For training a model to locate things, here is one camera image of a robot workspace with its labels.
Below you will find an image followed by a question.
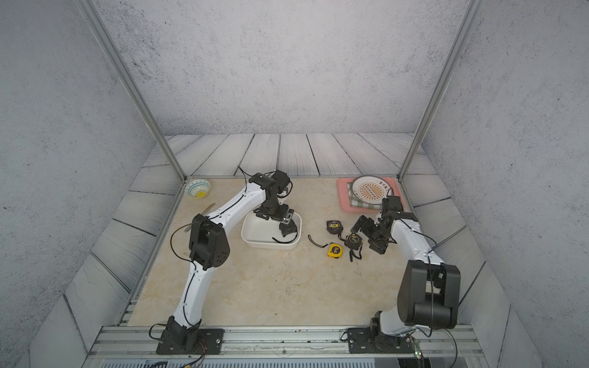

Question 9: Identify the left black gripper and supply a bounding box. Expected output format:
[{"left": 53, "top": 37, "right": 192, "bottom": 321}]
[{"left": 260, "top": 197, "right": 296, "bottom": 224}]

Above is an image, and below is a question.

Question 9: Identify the black yellow rubber tape measure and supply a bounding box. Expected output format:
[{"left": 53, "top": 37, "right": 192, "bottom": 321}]
[{"left": 345, "top": 233, "right": 363, "bottom": 262}]

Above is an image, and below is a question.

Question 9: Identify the round dark grey tape measure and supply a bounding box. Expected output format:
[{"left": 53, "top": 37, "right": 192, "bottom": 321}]
[{"left": 326, "top": 220, "right": 343, "bottom": 240}]

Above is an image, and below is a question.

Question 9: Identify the small yellow tape measure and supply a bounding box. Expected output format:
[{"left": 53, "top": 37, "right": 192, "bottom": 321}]
[{"left": 308, "top": 235, "right": 343, "bottom": 259}]

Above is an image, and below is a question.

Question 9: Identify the large black tape measure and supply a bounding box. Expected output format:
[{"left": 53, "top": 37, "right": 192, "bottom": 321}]
[{"left": 271, "top": 220, "right": 298, "bottom": 245}]

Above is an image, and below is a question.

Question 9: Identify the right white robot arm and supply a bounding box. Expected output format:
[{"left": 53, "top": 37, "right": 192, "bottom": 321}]
[{"left": 351, "top": 195, "right": 461, "bottom": 339}]

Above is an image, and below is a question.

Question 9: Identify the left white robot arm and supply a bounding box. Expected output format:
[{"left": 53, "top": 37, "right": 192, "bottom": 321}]
[{"left": 166, "top": 170, "right": 299, "bottom": 337}]

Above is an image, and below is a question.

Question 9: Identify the white plastic storage box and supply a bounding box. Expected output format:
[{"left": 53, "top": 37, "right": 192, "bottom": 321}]
[{"left": 241, "top": 213, "right": 302, "bottom": 250}]

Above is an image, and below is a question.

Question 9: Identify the green checkered cloth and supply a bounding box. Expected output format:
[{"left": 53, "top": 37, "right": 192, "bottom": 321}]
[{"left": 347, "top": 182, "right": 382, "bottom": 210}]

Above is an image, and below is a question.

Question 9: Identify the white orange patterned plate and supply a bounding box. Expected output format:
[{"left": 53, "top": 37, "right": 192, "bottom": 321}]
[{"left": 351, "top": 176, "right": 394, "bottom": 205}]

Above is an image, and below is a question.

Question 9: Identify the pink plastic tray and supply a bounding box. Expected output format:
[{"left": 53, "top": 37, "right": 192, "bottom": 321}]
[{"left": 336, "top": 177, "right": 406, "bottom": 213}]

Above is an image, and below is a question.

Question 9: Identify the small patterned bowl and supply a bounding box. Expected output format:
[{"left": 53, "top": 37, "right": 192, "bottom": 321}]
[{"left": 184, "top": 179, "right": 211, "bottom": 199}]

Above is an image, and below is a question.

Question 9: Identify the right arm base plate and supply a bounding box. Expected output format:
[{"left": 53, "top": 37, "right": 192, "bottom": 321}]
[{"left": 340, "top": 328, "right": 414, "bottom": 354}]

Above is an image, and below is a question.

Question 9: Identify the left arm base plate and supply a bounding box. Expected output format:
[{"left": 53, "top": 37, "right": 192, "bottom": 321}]
[{"left": 156, "top": 328, "right": 225, "bottom": 356}]

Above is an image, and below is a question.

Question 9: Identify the front aluminium rail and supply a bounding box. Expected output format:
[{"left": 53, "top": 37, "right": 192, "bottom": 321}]
[{"left": 84, "top": 325, "right": 488, "bottom": 367}]

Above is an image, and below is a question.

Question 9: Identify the right aluminium frame post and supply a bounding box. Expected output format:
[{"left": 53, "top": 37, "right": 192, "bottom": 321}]
[{"left": 397, "top": 0, "right": 485, "bottom": 184}]

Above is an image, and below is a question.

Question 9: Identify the aluminium frame post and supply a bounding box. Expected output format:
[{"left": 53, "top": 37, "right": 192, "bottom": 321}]
[
  {"left": 397, "top": 0, "right": 485, "bottom": 184},
  {"left": 75, "top": 0, "right": 187, "bottom": 182}
]

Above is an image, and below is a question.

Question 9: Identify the left aluminium frame post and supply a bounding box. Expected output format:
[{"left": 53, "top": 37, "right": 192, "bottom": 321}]
[{"left": 75, "top": 0, "right": 187, "bottom": 182}]

